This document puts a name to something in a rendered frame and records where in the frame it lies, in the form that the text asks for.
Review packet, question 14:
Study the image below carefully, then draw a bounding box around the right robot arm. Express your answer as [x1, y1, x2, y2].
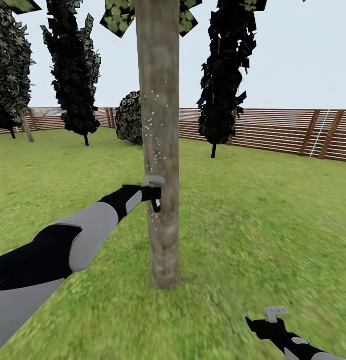
[245, 305, 346, 360]

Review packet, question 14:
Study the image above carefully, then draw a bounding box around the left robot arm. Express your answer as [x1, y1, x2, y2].
[0, 175, 165, 348]

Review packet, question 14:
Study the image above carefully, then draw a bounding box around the pesticide atomizer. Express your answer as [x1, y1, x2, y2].
[151, 199, 161, 213]

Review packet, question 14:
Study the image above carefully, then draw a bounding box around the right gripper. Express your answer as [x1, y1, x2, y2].
[245, 317, 289, 344]

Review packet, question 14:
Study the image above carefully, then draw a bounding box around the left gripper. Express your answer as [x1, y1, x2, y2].
[143, 186, 161, 201]

